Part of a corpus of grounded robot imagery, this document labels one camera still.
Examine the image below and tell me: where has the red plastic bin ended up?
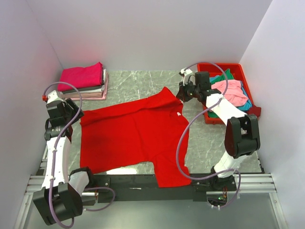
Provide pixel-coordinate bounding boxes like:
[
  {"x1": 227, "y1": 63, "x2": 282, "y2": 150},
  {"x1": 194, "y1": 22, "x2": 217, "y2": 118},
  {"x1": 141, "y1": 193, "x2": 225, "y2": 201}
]
[{"x1": 197, "y1": 62, "x2": 255, "y2": 125}]

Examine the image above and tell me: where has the light blue t-shirt in bin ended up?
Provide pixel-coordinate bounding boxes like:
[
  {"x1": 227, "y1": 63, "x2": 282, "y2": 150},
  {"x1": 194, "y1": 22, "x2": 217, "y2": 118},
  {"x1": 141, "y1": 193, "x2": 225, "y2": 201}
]
[{"x1": 209, "y1": 75, "x2": 253, "y2": 113}]

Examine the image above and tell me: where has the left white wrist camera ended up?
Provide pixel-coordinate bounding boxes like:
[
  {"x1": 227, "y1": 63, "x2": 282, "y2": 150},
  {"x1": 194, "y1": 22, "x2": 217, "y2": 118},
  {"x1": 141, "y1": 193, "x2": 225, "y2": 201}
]
[{"x1": 42, "y1": 90, "x2": 64, "y2": 104}]

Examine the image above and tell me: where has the green t-shirt in bin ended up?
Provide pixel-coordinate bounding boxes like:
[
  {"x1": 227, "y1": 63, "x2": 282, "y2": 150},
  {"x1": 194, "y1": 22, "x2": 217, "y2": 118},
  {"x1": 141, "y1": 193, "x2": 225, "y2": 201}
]
[{"x1": 208, "y1": 69, "x2": 234, "y2": 118}]

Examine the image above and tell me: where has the aluminium frame rail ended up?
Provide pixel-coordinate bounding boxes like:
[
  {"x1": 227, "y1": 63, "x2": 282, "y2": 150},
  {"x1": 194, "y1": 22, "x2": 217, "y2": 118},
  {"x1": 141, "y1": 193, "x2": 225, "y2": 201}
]
[{"x1": 25, "y1": 156, "x2": 278, "y2": 196}]

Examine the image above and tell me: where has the folded light pink t-shirt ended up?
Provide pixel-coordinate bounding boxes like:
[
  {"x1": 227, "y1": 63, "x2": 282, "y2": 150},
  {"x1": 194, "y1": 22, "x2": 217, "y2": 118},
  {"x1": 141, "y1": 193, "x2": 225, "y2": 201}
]
[{"x1": 80, "y1": 83, "x2": 108, "y2": 100}]

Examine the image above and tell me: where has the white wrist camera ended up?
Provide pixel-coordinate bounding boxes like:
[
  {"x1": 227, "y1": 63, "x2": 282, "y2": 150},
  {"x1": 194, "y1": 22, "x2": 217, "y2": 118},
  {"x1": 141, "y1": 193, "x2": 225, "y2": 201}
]
[
  {"x1": 42, "y1": 90, "x2": 64, "y2": 104},
  {"x1": 179, "y1": 68, "x2": 193, "y2": 84}
]

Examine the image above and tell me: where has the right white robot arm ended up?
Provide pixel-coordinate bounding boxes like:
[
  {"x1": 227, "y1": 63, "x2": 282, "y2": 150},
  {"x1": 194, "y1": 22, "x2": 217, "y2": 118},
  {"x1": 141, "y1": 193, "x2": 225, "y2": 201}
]
[{"x1": 176, "y1": 69, "x2": 260, "y2": 190}]

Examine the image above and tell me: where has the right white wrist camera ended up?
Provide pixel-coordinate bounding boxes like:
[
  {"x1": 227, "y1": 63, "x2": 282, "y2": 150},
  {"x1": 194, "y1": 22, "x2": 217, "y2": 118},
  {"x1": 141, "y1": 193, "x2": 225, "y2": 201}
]
[{"x1": 179, "y1": 68, "x2": 193, "y2": 84}]

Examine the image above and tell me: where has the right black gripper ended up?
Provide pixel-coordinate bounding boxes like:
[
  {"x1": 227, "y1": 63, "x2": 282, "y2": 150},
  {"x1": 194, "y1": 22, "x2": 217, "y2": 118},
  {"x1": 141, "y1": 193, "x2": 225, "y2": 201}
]
[{"x1": 176, "y1": 79, "x2": 200, "y2": 103}]

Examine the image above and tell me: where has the dark red t-shirt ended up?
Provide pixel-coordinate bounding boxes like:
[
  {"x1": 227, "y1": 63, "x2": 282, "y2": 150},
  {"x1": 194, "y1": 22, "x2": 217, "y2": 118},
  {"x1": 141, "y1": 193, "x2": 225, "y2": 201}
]
[{"x1": 246, "y1": 105, "x2": 262, "y2": 119}]

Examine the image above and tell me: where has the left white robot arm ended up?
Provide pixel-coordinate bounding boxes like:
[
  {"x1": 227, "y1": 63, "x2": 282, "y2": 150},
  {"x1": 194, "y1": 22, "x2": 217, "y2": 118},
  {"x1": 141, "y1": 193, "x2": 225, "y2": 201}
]
[{"x1": 33, "y1": 99, "x2": 95, "y2": 226}]

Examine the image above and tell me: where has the folded magenta t-shirt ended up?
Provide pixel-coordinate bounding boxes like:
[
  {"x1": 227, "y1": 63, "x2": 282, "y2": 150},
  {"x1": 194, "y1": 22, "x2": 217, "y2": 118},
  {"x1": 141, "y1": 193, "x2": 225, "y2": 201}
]
[{"x1": 57, "y1": 62, "x2": 103, "y2": 92}]

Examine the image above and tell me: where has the pink t-shirt in bin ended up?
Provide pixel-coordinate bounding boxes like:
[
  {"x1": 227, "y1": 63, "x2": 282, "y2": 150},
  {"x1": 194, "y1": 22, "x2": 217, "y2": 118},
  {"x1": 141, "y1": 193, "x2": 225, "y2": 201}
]
[{"x1": 212, "y1": 80, "x2": 248, "y2": 107}]

